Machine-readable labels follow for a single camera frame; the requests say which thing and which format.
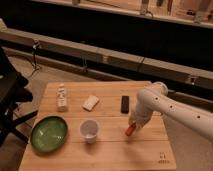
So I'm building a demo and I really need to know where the white plastic cup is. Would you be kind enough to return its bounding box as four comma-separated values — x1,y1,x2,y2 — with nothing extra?
79,120,99,144

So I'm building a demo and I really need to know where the black rectangular block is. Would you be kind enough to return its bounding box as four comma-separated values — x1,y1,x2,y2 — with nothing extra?
121,96,129,114

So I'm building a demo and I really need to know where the black tripod stand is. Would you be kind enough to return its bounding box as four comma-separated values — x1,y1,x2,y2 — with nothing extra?
27,40,42,78

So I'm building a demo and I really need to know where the black chair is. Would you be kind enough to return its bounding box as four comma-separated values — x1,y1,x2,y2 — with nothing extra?
0,46,37,146

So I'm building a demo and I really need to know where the white sponge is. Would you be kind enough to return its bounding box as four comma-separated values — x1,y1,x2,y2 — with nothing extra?
83,95,99,111

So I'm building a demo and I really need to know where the green plate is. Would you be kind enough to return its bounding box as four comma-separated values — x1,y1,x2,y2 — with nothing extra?
30,116,68,153

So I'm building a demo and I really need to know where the white plastic bottle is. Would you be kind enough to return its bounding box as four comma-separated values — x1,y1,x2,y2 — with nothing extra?
57,83,68,112

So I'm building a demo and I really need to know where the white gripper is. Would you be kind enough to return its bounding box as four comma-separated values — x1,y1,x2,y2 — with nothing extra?
128,114,149,131

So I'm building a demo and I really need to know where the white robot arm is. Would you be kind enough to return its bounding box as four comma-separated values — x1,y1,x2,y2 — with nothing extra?
126,82,213,141

